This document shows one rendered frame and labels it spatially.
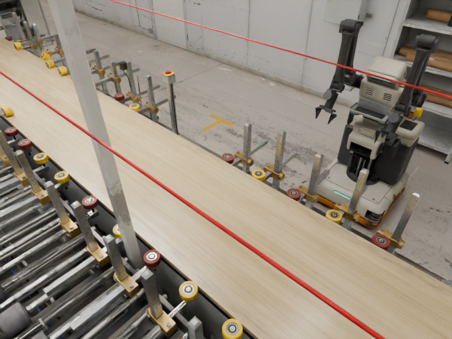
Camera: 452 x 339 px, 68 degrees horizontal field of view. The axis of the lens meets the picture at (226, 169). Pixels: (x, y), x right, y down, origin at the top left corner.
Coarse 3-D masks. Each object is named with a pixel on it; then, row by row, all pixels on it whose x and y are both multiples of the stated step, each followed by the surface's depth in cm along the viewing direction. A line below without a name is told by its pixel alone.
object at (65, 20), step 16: (48, 0) 93; (64, 0) 92; (64, 16) 94; (64, 32) 96; (80, 32) 100; (64, 48) 101; (80, 48) 101; (80, 64) 103; (80, 80) 106; (80, 96) 110; (96, 96) 112; (96, 112) 115; (96, 128) 117; (96, 144) 121; (112, 160) 129; (112, 176) 132; (112, 192) 136; (112, 208) 145; (128, 224) 151; (128, 240) 156; (128, 256) 166
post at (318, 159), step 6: (318, 156) 181; (318, 162) 183; (312, 168) 188; (318, 168) 185; (312, 174) 190; (318, 174) 189; (312, 180) 192; (312, 186) 195; (312, 192) 197; (306, 204) 205; (312, 204) 206
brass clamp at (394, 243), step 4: (380, 228) 179; (384, 228) 179; (380, 232) 177; (384, 232) 177; (388, 232) 177; (392, 232) 176; (388, 236) 174; (392, 240) 173; (400, 240) 172; (392, 244) 174; (396, 244) 173; (400, 244) 172; (396, 248) 174; (400, 248) 172
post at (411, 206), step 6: (414, 192) 154; (420, 192) 154; (414, 198) 154; (408, 204) 158; (414, 204) 156; (408, 210) 159; (402, 216) 163; (408, 216) 161; (402, 222) 165; (396, 228) 169; (402, 228) 166; (396, 234) 170; (396, 240) 172; (390, 246) 177; (390, 252) 179
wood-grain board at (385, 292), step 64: (0, 64) 337; (64, 128) 243; (128, 128) 243; (128, 192) 191; (192, 192) 190; (256, 192) 190; (192, 256) 157; (256, 256) 157; (320, 256) 156; (384, 256) 156; (256, 320) 133; (320, 320) 133; (384, 320) 133; (448, 320) 133
